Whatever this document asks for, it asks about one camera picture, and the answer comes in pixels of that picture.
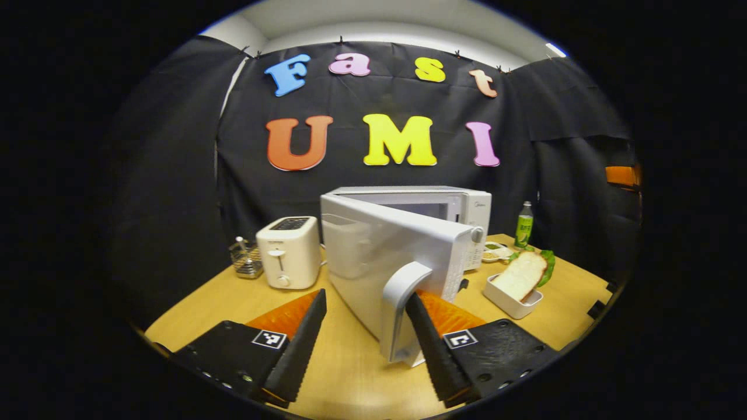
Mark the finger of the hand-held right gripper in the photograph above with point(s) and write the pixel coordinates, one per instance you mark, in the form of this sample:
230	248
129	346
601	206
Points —
621	176

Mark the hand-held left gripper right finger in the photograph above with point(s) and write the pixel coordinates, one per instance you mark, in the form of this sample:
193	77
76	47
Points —
437	361

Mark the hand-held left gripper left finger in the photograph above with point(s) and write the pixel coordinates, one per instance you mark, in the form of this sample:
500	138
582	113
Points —
300	356

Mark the bread slice with lettuce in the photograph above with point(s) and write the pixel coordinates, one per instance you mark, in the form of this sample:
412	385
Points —
522	274

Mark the white microwave oven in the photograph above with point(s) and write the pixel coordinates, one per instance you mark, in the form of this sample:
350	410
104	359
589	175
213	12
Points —
379	251

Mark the white rectangular dish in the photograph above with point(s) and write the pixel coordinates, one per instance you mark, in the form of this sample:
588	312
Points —
508	306

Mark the white toaster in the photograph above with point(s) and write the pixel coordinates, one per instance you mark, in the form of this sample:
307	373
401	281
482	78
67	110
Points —
289	256

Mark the green drink bottle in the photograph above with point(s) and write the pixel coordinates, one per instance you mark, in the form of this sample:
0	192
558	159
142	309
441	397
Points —
523	227

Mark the black table edge clamp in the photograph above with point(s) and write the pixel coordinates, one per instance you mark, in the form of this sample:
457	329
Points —
596	309
611	286

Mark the white divided condiment dish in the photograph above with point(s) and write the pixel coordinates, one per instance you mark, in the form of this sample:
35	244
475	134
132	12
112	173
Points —
495	252

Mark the small ceiling light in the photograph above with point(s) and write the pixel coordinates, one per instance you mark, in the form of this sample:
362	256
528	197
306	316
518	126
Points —
555	50

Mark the black backdrop cloth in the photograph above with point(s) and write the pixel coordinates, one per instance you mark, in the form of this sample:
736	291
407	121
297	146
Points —
379	93

